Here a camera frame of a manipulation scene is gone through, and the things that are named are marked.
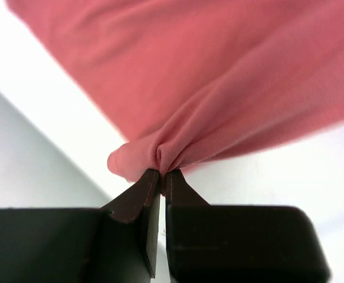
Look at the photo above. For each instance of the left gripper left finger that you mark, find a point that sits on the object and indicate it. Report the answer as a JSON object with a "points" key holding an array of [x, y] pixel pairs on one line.
{"points": [[114, 243]]}

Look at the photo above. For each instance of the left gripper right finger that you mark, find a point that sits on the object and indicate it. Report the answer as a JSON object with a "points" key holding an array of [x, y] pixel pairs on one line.
{"points": [[238, 243]]}

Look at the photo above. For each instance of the salmon pink t shirt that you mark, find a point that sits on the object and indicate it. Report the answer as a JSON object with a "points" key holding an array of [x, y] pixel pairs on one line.
{"points": [[194, 81]]}

